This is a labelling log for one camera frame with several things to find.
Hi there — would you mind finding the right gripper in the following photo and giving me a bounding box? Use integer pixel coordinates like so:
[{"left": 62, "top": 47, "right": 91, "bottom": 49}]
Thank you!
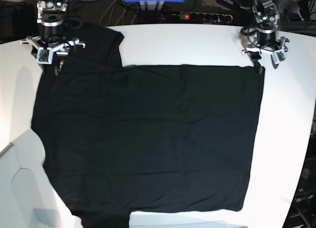
[{"left": 20, "top": 20, "right": 86, "bottom": 76}]

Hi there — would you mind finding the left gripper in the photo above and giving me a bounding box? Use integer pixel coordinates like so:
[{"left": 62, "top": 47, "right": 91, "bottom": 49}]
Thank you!
[{"left": 242, "top": 28, "right": 289, "bottom": 75}]

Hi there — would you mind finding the black T-shirt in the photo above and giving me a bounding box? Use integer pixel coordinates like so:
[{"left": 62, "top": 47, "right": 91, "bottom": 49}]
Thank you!
[{"left": 31, "top": 24, "right": 265, "bottom": 228}]

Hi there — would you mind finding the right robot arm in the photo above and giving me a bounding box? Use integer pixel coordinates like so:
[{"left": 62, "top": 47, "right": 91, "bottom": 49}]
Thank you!
[{"left": 20, "top": 0, "right": 86, "bottom": 76}]

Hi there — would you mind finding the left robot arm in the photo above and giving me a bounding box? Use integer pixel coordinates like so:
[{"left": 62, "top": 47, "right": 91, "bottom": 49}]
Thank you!
[{"left": 240, "top": 0, "right": 289, "bottom": 75}]

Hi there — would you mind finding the black power strip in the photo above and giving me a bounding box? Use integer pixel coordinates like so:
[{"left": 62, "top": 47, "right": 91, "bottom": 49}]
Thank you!
[{"left": 167, "top": 12, "right": 233, "bottom": 25}]

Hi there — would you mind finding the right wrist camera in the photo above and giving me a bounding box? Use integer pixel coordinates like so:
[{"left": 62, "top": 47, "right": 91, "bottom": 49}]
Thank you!
[{"left": 36, "top": 48, "right": 53, "bottom": 65}]

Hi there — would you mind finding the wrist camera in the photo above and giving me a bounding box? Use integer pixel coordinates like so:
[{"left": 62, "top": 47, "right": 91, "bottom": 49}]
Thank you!
[
  {"left": 271, "top": 50, "right": 285, "bottom": 69},
  {"left": 36, "top": 48, "right": 53, "bottom": 65}
]

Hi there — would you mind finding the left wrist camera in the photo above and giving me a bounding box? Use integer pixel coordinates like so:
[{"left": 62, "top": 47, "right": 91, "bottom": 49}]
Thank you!
[{"left": 271, "top": 50, "right": 285, "bottom": 69}]

